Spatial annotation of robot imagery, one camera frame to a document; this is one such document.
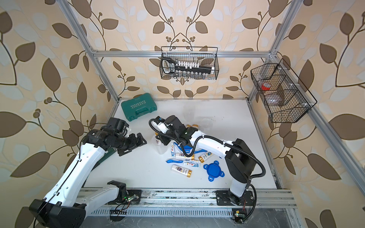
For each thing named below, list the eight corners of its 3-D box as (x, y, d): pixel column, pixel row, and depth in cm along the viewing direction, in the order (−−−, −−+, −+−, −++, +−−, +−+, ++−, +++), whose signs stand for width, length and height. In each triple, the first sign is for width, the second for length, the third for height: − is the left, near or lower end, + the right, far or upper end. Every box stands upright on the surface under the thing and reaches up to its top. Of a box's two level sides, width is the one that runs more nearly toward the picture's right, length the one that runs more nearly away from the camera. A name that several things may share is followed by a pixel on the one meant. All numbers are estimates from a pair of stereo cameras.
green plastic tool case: (129, 123, 108) (127, 118, 103) (122, 106, 119) (119, 102, 114) (157, 110, 116) (156, 105, 112) (148, 96, 127) (146, 91, 122)
